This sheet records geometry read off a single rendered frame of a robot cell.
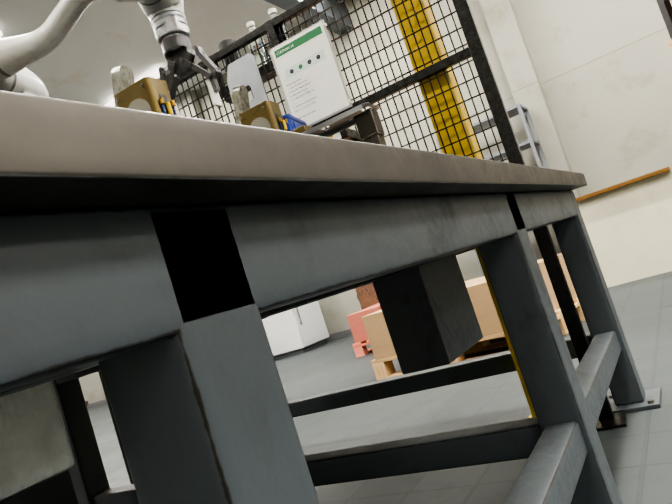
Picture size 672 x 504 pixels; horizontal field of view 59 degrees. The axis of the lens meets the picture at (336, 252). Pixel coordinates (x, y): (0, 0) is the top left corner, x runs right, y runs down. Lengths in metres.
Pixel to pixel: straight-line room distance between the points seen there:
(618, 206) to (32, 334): 4.74
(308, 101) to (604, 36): 5.71
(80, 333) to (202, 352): 0.08
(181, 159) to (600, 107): 7.09
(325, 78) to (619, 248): 3.34
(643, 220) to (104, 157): 4.71
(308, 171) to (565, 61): 7.09
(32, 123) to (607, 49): 7.27
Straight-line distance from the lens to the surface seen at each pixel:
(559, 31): 7.57
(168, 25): 1.67
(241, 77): 1.88
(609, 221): 4.92
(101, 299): 0.33
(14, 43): 1.87
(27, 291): 0.31
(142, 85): 1.14
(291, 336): 7.91
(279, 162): 0.42
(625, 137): 7.30
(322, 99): 2.04
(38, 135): 0.29
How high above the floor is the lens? 0.57
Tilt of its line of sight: 4 degrees up
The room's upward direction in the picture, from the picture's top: 18 degrees counter-clockwise
